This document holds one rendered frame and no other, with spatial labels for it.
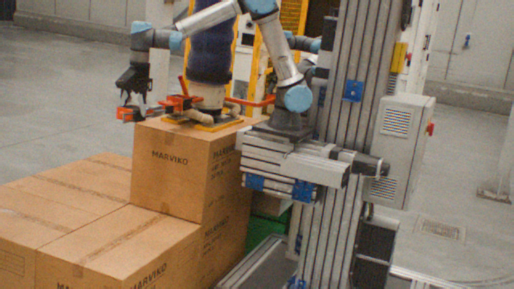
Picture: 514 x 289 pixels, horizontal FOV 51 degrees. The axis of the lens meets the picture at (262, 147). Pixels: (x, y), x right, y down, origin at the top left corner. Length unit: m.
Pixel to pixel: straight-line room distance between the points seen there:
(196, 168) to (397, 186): 0.89
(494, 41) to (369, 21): 9.21
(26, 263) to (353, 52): 1.59
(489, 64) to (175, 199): 9.58
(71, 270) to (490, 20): 10.22
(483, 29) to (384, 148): 9.25
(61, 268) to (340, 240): 1.23
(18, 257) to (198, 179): 0.79
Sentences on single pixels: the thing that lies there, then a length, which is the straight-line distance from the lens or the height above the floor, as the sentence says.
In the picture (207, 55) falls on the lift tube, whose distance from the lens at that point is 2.58.
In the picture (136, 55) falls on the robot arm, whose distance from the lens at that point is 2.15.
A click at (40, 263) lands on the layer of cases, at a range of 2.29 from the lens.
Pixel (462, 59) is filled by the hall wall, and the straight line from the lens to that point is 11.57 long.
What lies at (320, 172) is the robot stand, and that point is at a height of 0.93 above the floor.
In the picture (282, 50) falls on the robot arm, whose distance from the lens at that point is 2.17.
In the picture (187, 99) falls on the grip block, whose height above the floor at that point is 1.09.
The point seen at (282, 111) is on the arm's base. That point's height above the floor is 1.11.
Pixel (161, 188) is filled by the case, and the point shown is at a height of 0.67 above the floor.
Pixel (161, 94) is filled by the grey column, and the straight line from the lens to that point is 4.17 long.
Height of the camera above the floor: 1.57
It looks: 15 degrees down
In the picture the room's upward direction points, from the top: 8 degrees clockwise
